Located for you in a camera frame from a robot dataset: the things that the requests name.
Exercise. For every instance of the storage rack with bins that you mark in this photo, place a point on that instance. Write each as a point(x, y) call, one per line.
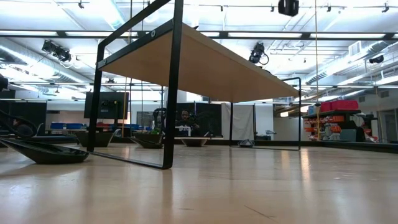
point(348, 124)

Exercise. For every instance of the black teardrop plate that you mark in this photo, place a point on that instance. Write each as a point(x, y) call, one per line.
point(149, 144)
point(46, 155)

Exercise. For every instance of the black ceiling camera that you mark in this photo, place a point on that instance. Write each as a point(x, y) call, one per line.
point(376, 59)
point(257, 53)
point(57, 51)

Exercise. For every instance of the black overhead crossbeam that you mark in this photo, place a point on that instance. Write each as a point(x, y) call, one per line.
point(306, 35)

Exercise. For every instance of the black office chair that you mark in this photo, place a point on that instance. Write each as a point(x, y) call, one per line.
point(159, 118)

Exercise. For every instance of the black monitor screen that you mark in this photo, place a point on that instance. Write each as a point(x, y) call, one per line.
point(115, 105)

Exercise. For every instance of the person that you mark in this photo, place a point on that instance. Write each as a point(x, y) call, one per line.
point(185, 116)
point(23, 129)

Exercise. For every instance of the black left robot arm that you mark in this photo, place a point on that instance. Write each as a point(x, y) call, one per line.
point(3, 83)

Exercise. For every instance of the wooden shelf riser black legs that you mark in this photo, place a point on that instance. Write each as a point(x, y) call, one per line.
point(202, 68)

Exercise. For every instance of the red storage bin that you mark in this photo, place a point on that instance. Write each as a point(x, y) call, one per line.
point(342, 105)

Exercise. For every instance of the black backdrop board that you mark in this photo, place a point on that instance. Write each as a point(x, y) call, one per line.
point(211, 112)

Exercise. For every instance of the black partition panel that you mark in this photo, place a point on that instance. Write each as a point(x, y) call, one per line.
point(31, 112)

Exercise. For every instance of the blue storage bins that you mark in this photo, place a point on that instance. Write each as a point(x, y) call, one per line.
point(66, 126)

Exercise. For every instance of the black wavy square plate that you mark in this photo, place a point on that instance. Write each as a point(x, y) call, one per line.
point(149, 137)
point(107, 139)

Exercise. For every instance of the small grey domed object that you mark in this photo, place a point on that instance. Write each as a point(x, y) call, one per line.
point(246, 143)

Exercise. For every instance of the white hanging curtain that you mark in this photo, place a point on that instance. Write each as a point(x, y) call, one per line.
point(242, 121)

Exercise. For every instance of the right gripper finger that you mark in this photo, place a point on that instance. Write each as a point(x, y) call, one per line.
point(288, 7)

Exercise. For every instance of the black oval leaf plate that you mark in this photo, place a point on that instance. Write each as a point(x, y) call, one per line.
point(194, 142)

